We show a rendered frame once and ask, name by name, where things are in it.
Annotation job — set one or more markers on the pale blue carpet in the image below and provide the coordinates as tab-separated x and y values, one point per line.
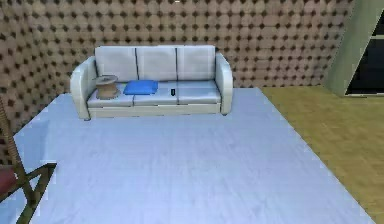
186	160

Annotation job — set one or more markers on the blue cushion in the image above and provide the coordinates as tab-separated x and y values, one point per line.
141	87

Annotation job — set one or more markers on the small black remote control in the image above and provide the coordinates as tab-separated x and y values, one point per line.
173	92

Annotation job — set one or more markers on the white three-seat sofa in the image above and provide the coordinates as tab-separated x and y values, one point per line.
156	63

